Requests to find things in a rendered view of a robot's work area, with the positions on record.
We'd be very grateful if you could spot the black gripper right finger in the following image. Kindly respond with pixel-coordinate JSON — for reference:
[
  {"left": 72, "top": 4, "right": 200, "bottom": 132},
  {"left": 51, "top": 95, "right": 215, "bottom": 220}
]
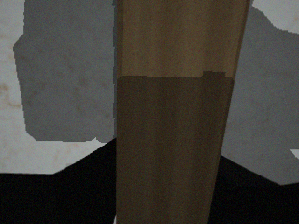
[{"left": 207, "top": 155, "right": 299, "bottom": 224}]

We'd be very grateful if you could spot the brown wooden board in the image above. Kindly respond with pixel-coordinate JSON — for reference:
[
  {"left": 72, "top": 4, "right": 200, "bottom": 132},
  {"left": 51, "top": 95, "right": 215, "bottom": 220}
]
[{"left": 116, "top": 0, "right": 250, "bottom": 224}]

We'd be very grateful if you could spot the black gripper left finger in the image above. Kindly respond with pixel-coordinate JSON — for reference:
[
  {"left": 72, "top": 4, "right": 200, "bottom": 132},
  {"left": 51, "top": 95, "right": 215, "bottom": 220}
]
[{"left": 0, "top": 137, "right": 117, "bottom": 224}]

